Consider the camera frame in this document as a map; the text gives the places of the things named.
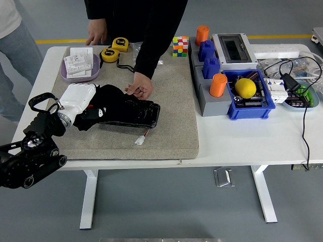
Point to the person's right forearm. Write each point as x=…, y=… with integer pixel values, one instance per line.
x=97, y=11

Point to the silver floor box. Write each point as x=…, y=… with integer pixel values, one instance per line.
x=224, y=177

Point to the green terminal blocks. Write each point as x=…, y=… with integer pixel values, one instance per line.
x=306, y=94

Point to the yellow ball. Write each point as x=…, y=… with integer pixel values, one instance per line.
x=245, y=88

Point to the grey electrical enclosure box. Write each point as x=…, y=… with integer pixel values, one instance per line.
x=234, y=63

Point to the small clear plastic bag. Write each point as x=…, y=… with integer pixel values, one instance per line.
x=160, y=62

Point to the white circuit breaker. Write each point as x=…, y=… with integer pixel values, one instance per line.
x=277, y=95

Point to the white power strip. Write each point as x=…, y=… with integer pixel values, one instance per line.
x=275, y=50

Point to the person's left hand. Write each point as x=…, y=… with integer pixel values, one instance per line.
x=142, y=85

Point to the white equipment base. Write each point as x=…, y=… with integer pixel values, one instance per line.
x=318, y=35

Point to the clear bag of parts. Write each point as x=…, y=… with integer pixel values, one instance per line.
x=271, y=65

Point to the blue plastic bin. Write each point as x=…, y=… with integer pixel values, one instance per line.
x=249, y=112

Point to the grey peg holder base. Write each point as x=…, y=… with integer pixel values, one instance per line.
x=214, y=107

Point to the dark electronic module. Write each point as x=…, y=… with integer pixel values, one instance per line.
x=255, y=102

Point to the brown capacitor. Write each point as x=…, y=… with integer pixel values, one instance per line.
x=253, y=75

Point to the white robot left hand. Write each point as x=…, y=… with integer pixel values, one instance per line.
x=78, y=98

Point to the colourful puzzle cube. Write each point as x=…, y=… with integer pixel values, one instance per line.
x=180, y=46

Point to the person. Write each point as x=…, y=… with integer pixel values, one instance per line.
x=136, y=15
x=15, y=50

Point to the dark relay modules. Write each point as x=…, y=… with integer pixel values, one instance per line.
x=296, y=103

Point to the person's right hand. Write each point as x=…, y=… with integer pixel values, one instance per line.
x=97, y=29

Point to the flat white cover plate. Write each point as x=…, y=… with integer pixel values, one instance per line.
x=83, y=73

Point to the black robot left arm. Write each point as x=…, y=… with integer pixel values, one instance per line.
x=38, y=156

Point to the shiny metal ball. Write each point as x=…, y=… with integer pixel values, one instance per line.
x=237, y=100

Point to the orange cylinder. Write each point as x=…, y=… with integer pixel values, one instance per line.
x=202, y=35
x=218, y=85

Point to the person's left forearm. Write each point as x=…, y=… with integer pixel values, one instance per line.
x=152, y=55

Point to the grey-brown mat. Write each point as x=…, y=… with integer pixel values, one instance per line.
x=164, y=113

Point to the large white wall plate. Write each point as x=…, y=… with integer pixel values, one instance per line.
x=82, y=51

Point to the light blue dish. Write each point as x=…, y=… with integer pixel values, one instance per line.
x=315, y=98

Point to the white switch module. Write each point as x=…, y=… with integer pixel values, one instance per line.
x=75, y=63

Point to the yellow tape measure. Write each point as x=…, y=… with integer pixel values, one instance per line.
x=109, y=54
x=120, y=43

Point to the blue plastic block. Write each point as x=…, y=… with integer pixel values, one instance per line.
x=211, y=68
x=206, y=50

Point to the white table leg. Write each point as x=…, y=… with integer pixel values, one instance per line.
x=263, y=194
x=88, y=201

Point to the black power adapter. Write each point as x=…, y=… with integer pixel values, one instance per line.
x=291, y=83

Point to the purple oval tray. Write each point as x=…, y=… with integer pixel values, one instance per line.
x=95, y=71

